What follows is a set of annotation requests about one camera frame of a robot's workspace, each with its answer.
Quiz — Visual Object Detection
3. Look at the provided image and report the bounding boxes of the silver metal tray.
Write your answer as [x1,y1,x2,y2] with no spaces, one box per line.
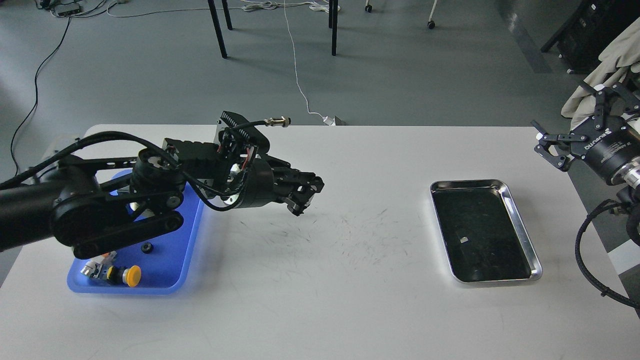
[429,178,543,287]

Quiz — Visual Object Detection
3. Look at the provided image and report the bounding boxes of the yellow push button switch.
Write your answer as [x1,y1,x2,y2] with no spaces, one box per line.
[80,261,142,288]

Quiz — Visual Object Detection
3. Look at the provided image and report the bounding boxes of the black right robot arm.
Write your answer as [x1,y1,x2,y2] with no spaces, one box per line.
[532,80,640,312]

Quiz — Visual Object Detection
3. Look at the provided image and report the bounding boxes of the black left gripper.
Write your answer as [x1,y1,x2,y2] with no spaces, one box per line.
[222,155,325,217]

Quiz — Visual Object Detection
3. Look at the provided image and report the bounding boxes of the blue plastic tray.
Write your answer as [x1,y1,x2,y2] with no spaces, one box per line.
[66,184,204,296]

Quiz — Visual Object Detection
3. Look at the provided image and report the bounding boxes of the white cable on floor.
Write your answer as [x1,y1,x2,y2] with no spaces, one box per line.
[242,0,347,126]

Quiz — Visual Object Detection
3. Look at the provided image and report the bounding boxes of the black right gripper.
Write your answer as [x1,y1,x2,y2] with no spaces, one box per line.
[531,81,640,186]

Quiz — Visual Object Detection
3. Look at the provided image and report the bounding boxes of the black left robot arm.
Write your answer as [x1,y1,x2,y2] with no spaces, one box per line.
[0,111,324,259]

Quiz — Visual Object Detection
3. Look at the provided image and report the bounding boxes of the black cable on floor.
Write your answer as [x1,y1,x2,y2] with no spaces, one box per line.
[9,0,121,176]

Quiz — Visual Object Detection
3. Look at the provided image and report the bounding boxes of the beige cloth on chair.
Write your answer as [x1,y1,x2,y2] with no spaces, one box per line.
[560,19,640,131]

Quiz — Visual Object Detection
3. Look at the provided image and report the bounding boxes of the orange white switch block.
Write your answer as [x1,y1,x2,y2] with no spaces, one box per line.
[90,250,118,265]

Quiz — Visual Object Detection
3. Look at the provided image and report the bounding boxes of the black table legs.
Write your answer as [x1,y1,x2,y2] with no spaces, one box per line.
[207,0,340,59]

